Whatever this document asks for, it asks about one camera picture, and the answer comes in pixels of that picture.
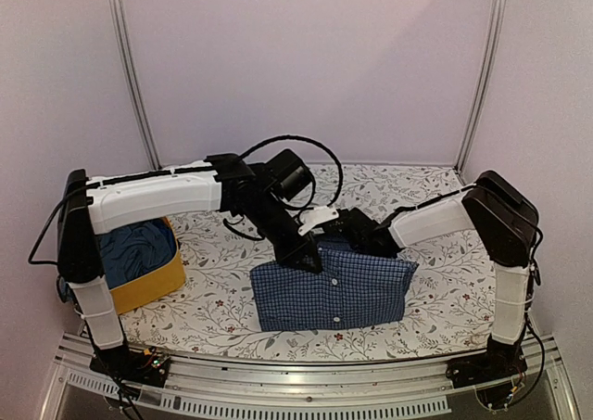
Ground left aluminium frame post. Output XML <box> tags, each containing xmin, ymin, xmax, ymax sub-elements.
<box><xmin>108</xmin><ymin>0</ymin><xmax>162</xmax><ymax>170</ymax></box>

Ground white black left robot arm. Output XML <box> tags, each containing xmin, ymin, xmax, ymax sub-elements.
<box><xmin>57</xmin><ymin>151</ymin><xmax>322</xmax><ymax>377</ymax></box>

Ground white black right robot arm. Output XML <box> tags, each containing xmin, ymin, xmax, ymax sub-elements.
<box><xmin>318</xmin><ymin>171</ymin><xmax>543</xmax><ymax>379</ymax></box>

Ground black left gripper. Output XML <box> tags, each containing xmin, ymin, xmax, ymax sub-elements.
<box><xmin>247</xmin><ymin>191</ymin><xmax>323</xmax><ymax>274</ymax></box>

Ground dark blue garment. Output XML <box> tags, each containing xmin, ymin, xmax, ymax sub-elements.
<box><xmin>95</xmin><ymin>219</ymin><xmax>177</xmax><ymax>289</ymax></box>

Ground aluminium frame post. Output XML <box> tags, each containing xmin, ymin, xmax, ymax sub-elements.
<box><xmin>108</xmin><ymin>0</ymin><xmax>162</xmax><ymax>170</ymax></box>
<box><xmin>454</xmin><ymin>0</ymin><xmax>507</xmax><ymax>174</ymax></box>

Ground yellow laundry basket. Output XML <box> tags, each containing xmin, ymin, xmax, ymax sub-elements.
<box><xmin>110</xmin><ymin>217</ymin><xmax>185</xmax><ymax>314</ymax></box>

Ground right aluminium frame post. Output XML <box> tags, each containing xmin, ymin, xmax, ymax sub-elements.
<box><xmin>454</xmin><ymin>0</ymin><xmax>507</xmax><ymax>174</ymax></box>

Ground blue checkered shirt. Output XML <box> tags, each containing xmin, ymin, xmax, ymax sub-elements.
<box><xmin>250</xmin><ymin>238</ymin><xmax>419</xmax><ymax>332</ymax></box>

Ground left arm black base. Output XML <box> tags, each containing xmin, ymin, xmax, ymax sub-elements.
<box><xmin>90</xmin><ymin>343</ymin><xmax>170</xmax><ymax>388</ymax></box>

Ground floral patterned table cloth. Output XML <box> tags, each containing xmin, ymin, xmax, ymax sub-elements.
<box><xmin>82</xmin><ymin>162</ymin><xmax>524</xmax><ymax>362</ymax></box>

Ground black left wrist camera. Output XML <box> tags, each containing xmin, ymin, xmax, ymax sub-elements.
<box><xmin>265</xmin><ymin>148</ymin><xmax>313</xmax><ymax>201</ymax></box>

